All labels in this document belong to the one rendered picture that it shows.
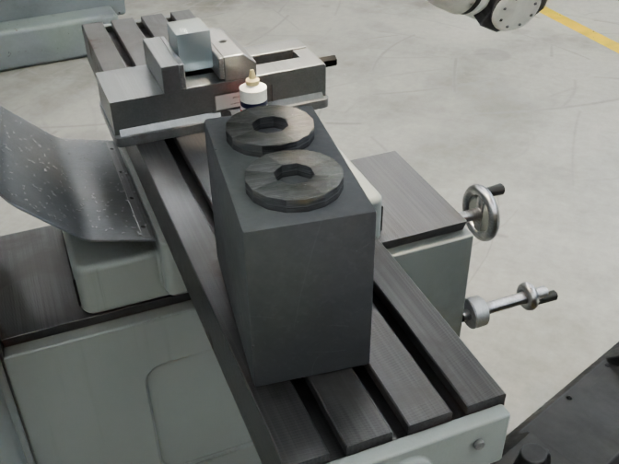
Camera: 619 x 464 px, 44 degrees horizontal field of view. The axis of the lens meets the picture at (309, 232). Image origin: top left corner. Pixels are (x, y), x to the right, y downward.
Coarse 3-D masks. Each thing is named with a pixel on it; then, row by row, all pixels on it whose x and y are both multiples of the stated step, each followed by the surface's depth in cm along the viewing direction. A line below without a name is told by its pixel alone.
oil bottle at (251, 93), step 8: (248, 80) 112; (256, 80) 112; (240, 88) 112; (248, 88) 112; (256, 88) 112; (264, 88) 112; (240, 96) 113; (248, 96) 112; (256, 96) 112; (264, 96) 113; (240, 104) 114; (248, 104) 112; (256, 104) 112; (264, 104) 113
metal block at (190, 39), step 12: (168, 24) 118; (180, 24) 117; (192, 24) 117; (204, 24) 117; (180, 36) 114; (192, 36) 115; (204, 36) 116; (180, 48) 115; (192, 48) 116; (204, 48) 117; (192, 60) 117; (204, 60) 118
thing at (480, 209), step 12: (468, 192) 154; (480, 192) 150; (492, 192) 150; (468, 204) 156; (480, 204) 152; (492, 204) 148; (468, 216) 151; (480, 216) 152; (492, 216) 148; (468, 228) 158; (480, 228) 154; (492, 228) 149
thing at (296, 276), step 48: (240, 144) 75; (288, 144) 74; (240, 192) 69; (288, 192) 67; (336, 192) 68; (240, 240) 66; (288, 240) 66; (336, 240) 67; (240, 288) 72; (288, 288) 69; (336, 288) 71; (240, 336) 80; (288, 336) 72; (336, 336) 74
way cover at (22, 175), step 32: (0, 128) 115; (32, 128) 124; (0, 160) 105; (32, 160) 114; (64, 160) 122; (96, 160) 125; (0, 192) 96; (32, 192) 105; (64, 192) 113; (96, 192) 116; (128, 192) 118; (64, 224) 104; (96, 224) 109; (128, 224) 111
